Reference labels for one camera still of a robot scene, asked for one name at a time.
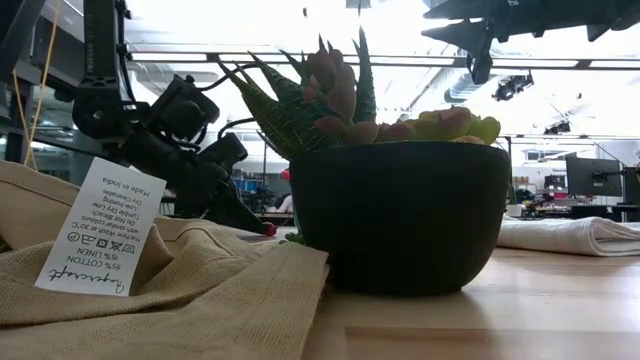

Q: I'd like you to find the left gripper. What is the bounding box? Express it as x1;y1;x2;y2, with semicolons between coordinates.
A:
122;132;275;237

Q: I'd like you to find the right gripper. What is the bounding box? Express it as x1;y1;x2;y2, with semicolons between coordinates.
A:
420;0;591;57

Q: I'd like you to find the person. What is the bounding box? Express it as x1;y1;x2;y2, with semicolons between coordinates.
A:
272;193;296;215

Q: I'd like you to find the black ceiling track light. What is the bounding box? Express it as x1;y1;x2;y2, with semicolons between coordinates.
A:
543;119;572;136
492;72;535;103

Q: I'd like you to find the beige linen cloth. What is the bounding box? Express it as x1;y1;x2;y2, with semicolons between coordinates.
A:
0;159;331;360

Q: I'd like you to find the white care label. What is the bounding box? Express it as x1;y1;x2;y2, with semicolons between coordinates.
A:
34;156;167;298

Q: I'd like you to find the succulent plant in black bowl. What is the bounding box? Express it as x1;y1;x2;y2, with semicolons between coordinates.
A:
217;27;512;297

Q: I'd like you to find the small white plant pot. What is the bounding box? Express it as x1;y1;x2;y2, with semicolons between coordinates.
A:
505;185;524;218

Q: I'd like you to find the dark framed glass partition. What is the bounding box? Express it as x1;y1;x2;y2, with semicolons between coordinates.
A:
0;49;121;169

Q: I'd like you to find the black computer monitor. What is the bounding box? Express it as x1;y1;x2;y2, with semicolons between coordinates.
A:
622;166;640;206
565;156;624;198

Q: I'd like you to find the black office desk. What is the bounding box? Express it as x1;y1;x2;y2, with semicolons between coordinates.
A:
569;203;640;224

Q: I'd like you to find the white plaid dish towel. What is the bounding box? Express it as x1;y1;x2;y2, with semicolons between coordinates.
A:
495;216;640;258

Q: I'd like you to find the black table rig frame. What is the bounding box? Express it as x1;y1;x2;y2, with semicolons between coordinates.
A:
254;212;296;226

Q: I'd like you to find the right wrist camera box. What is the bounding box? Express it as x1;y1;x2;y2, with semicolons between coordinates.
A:
465;52;495;85

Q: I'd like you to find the overhead frame crossbeam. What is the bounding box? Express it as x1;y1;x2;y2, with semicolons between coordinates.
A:
127;51;640;70

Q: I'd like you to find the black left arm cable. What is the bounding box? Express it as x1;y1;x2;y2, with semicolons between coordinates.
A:
197;62;261;142

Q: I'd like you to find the yellow cable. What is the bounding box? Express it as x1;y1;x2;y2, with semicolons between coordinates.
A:
12;0;61;169

